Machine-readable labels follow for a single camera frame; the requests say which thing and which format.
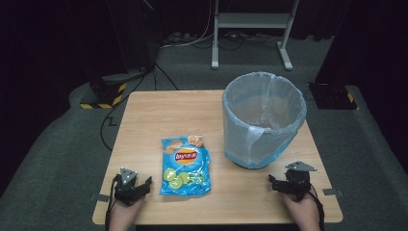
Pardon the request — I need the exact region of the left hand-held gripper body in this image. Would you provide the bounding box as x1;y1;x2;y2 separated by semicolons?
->
114;167;143;207

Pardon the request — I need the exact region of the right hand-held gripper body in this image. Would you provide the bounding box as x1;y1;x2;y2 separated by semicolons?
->
282;161;319;202

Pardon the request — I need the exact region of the black trash bin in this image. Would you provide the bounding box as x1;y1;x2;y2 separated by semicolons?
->
233;160;277;170

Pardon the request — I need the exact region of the blue potato chip bag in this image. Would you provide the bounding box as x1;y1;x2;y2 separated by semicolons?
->
159;135;212;197

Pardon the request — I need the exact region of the light blue trash bin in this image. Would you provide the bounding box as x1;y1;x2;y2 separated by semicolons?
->
221;71;308;169

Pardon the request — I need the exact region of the grey tape piece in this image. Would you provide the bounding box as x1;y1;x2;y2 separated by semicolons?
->
89;193;111;203
321;188;344;197

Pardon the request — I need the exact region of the black stand base yellow mark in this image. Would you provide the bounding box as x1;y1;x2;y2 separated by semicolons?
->
308;82;359;111

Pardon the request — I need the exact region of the black yellow striped stand base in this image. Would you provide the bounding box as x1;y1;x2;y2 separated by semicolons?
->
79;81;128;110

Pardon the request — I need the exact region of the power strip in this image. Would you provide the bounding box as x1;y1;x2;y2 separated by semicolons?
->
163;31;195;45

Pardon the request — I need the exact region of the white metal stand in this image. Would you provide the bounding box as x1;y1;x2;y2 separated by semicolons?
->
210;0;301;72

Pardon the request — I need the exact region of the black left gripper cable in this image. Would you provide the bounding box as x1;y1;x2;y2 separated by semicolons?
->
104;174;120;231

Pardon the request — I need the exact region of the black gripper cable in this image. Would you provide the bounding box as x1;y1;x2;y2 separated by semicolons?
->
307;184;325;231
104;174;120;231

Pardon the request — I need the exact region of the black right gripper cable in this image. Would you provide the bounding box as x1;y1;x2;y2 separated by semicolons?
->
307;184;325;231

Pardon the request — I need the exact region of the black floor cable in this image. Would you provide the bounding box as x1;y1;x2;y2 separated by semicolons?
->
99;62;180;152

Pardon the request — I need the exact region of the black cable bundle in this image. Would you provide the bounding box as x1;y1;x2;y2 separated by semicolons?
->
191;30;283;52

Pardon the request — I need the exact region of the white floor cable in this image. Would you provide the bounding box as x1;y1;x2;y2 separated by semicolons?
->
159;0;217;50

